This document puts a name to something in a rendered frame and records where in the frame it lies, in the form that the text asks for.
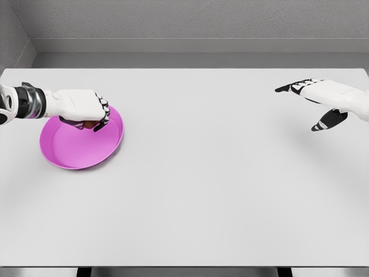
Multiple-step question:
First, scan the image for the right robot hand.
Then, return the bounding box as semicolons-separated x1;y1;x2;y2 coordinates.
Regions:
274;78;367;132

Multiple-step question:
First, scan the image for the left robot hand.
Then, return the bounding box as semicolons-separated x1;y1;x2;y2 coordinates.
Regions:
52;89;111;133

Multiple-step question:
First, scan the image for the pink round plate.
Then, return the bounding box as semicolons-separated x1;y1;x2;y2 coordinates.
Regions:
39;104;125;171

